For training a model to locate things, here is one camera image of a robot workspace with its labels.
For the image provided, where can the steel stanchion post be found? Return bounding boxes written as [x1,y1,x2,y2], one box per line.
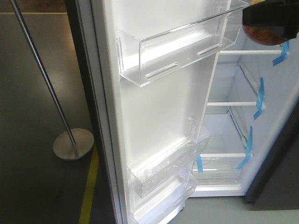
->
[10,0,94,161]

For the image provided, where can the clear upper door shelf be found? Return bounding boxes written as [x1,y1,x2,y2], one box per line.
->
[112,0,248,87]

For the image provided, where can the red yellow apple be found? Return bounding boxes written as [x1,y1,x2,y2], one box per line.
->
[242,0,288,46]

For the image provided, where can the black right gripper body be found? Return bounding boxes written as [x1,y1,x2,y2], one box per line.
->
[242,0,299,40]

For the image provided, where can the clear lower door shelf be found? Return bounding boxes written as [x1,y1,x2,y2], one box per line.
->
[127,117,210,198]

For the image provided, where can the clear door shelf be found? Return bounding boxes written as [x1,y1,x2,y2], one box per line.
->
[112,0,248,87]
[127,117,210,198]

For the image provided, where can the white fridge door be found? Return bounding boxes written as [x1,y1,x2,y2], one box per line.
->
[64,0,232,224]

